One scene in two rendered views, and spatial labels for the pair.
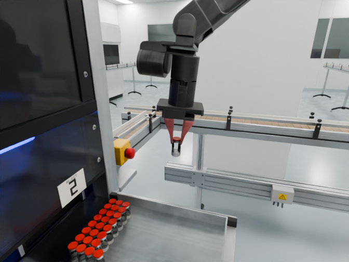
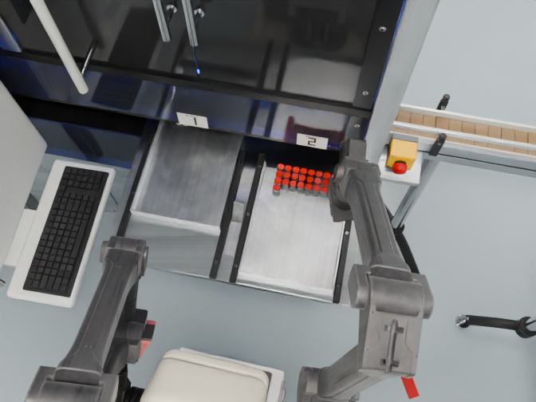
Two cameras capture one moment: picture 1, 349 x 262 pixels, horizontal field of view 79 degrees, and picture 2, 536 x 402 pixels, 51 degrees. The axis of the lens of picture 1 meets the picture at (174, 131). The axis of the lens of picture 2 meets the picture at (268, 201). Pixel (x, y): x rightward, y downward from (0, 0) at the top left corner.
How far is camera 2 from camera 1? 1.19 m
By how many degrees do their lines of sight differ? 69
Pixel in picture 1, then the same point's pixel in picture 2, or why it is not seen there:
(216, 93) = not seen: outside the picture
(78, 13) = (378, 56)
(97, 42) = (397, 79)
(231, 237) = (320, 296)
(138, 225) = (321, 210)
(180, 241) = (307, 250)
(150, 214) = not seen: hidden behind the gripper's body
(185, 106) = (333, 202)
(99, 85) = (382, 105)
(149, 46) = (348, 146)
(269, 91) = not seen: outside the picture
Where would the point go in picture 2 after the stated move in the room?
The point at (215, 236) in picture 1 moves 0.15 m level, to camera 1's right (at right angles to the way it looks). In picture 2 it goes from (318, 281) to (326, 336)
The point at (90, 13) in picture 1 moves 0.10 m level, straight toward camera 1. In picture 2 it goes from (396, 59) to (354, 76)
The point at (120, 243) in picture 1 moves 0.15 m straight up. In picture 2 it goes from (299, 201) to (301, 178)
